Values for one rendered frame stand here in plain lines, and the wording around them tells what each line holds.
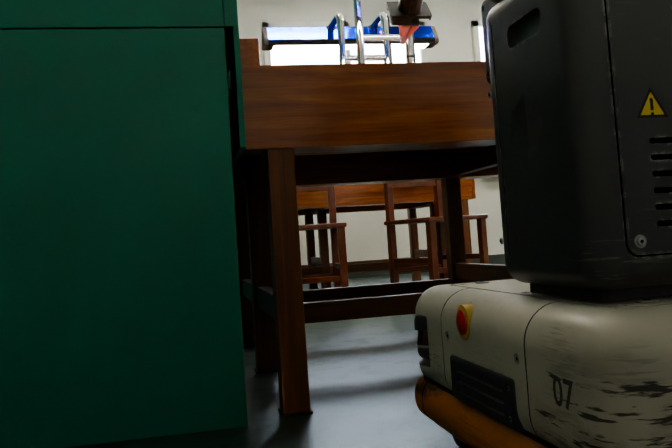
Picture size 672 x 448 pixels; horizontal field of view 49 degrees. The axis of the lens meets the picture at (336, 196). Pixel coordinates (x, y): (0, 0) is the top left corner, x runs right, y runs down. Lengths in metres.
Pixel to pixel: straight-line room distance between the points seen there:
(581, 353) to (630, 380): 0.05
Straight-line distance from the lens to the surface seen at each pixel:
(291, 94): 1.66
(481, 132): 1.77
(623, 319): 0.81
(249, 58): 1.79
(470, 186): 4.98
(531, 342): 0.92
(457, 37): 7.71
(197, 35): 1.64
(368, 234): 7.14
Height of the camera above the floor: 0.37
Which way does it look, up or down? 3 degrees up
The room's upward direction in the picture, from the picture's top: 4 degrees counter-clockwise
